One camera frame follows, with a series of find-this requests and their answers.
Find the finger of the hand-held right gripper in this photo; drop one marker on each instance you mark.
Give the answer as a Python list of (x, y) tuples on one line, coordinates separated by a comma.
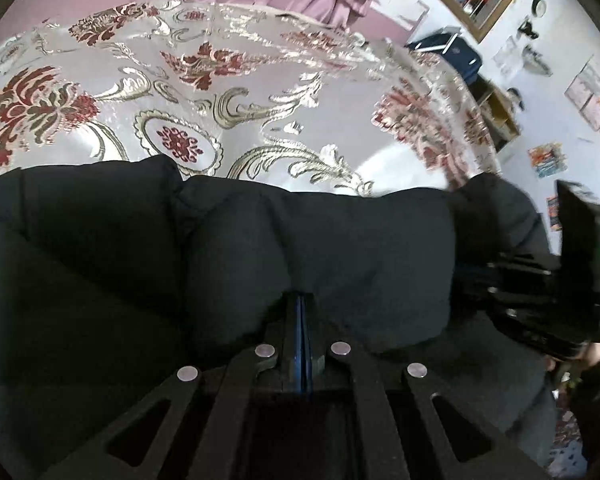
[(520, 266), (520, 300)]

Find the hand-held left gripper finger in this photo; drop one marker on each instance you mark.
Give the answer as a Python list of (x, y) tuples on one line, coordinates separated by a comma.
[(307, 360), (296, 355)]

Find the black jacket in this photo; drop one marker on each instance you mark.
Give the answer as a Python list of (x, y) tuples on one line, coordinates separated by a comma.
[(130, 260)]

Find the person's right hand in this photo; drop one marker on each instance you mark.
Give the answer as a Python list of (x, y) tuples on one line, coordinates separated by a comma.
[(597, 355)]

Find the wooden desk with shelves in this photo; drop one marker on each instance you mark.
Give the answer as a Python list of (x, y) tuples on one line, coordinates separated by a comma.
[(500, 110)]

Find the dark cap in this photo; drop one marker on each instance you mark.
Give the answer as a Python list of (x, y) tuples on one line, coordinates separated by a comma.
[(516, 98)]

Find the blue backpack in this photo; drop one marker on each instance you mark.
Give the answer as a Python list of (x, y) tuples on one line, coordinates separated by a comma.
[(460, 55)]

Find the floral satin bedspread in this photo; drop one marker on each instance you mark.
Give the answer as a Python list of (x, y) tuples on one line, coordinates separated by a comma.
[(280, 110)]

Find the small colourful wall sticker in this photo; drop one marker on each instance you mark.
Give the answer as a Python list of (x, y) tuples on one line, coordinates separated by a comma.
[(554, 212)]

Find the colourful wall poster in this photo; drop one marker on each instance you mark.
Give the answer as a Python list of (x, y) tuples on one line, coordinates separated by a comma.
[(547, 160)]

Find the cluster of wall certificates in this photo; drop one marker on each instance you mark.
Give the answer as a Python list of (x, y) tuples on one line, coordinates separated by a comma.
[(592, 95)]

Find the small wall shelf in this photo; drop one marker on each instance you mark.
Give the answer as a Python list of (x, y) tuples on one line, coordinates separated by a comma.
[(537, 60)]

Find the white wall papers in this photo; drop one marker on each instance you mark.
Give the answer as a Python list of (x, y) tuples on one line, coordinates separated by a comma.
[(506, 57)]

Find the black wall ornament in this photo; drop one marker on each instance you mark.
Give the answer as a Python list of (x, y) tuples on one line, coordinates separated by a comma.
[(527, 30)]

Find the round wall clock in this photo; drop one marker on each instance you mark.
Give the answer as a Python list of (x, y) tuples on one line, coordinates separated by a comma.
[(539, 6)]

